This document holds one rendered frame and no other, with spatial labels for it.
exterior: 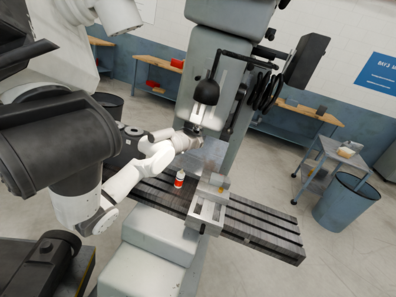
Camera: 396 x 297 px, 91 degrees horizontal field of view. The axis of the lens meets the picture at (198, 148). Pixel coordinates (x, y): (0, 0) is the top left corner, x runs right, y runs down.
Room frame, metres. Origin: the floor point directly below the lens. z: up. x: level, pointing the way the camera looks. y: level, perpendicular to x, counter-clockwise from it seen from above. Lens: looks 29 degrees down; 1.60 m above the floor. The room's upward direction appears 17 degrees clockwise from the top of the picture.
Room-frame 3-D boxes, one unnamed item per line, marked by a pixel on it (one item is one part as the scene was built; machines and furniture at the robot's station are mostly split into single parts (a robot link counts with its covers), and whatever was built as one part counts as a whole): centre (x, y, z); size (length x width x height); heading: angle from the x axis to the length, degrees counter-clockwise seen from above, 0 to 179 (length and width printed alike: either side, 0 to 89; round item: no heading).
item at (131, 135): (0.84, 0.37, 1.03); 0.22 x 0.12 x 0.20; 91
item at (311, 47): (1.03, -0.34, 1.62); 0.20 x 0.09 x 0.21; 173
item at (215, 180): (0.75, -0.13, 1.04); 0.06 x 0.05 x 0.06; 86
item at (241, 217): (0.77, 0.02, 0.89); 1.24 x 0.23 x 0.08; 83
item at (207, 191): (0.69, -0.12, 1.02); 0.15 x 0.06 x 0.04; 86
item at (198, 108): (0.66, 0.04, 1.45); 0.04 x 0.04 x 0.21; 83
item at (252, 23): (0.81, 0.02, 1.68); 0.34 x 0.24 x 0.10; 173
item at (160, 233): (0.77, 0.02, 0.79); 0.50 x 0.35 x 0.12; 173
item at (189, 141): (0.69, 0.07, 1.23); 0.13 x 0.12 x 0.10; 62
